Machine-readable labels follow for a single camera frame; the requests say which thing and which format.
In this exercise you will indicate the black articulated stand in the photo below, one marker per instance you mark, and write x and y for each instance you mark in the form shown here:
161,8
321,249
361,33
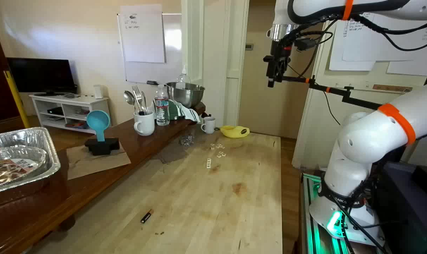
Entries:
335,91

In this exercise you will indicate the metal fork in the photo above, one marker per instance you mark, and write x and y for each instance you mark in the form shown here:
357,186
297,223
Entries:
137,94

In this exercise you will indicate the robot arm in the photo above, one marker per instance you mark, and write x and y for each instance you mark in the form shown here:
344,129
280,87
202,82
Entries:
368,134

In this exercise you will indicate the large white paper sheet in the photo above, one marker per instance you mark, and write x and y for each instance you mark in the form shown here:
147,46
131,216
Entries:
142,35

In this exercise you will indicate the white cylinder speaker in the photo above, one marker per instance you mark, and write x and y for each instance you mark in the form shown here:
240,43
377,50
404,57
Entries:
98,91

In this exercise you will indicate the brown paper sheet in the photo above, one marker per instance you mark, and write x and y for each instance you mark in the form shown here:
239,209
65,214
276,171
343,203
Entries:
83,164

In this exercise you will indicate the white shelf unit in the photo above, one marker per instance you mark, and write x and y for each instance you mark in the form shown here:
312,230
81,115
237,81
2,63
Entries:
70,104

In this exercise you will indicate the yellow plastic banana case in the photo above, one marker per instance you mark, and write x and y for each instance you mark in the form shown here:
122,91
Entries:
234,131

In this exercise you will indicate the black television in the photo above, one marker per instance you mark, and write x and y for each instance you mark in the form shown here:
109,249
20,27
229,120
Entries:
40,74

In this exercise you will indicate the black device on shelf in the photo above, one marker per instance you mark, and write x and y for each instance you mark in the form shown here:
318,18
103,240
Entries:
55,111

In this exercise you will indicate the small white mug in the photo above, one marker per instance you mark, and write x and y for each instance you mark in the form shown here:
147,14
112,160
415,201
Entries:
209,126

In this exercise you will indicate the black power brick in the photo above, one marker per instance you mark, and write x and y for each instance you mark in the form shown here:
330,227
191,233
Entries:
426,178

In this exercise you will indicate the metal spoon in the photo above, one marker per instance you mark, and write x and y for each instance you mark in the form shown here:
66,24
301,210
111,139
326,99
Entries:
129,97

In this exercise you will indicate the metal mixing bowl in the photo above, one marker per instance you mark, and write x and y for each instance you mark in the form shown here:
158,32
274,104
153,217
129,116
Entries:
185,94

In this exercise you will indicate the wall thermostat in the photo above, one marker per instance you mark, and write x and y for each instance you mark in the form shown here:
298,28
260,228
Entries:
249,47

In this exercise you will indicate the black and copper battery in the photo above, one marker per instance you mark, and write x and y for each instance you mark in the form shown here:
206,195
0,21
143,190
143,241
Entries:
146,216

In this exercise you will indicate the clear water bottle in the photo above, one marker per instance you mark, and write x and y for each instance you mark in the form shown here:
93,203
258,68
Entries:
162,107

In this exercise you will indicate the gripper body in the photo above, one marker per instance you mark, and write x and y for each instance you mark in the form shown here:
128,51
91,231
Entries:
283,53

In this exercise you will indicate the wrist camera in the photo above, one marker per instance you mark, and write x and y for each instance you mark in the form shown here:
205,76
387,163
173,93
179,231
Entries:
305,44

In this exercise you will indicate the wooden name plate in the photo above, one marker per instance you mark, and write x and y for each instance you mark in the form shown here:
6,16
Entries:
392,88

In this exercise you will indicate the large foil pan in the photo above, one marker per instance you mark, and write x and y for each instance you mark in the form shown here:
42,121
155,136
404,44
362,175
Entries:
49,151

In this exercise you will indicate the small foil pan with food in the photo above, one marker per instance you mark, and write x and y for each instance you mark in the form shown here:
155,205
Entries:
16,165

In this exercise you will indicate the green and white cloth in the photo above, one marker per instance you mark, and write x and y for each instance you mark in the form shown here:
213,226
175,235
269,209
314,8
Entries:
180,110

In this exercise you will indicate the white mug with cutlery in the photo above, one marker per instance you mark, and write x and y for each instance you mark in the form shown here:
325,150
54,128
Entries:
145,124

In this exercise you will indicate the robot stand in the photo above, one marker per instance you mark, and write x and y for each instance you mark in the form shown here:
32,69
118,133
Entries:
310,218

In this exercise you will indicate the black block holder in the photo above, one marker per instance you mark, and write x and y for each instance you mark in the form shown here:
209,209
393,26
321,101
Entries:
102,146

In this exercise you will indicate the whiteboard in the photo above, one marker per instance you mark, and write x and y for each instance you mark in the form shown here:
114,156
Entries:
172,53

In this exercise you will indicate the black computer box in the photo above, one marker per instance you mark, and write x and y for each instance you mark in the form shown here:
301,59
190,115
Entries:
403,211

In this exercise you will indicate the crumpled clear plastic wrap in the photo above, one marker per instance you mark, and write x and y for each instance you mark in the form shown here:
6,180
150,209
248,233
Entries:
186,140

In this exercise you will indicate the blue measuring scoop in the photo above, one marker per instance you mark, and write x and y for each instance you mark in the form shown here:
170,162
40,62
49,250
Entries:
97,120

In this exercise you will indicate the sheets of paper on wall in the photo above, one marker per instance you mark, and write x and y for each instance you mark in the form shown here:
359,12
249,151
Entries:
354,46

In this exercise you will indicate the yellow pole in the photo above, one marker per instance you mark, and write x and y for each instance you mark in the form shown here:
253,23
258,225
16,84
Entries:
17,100

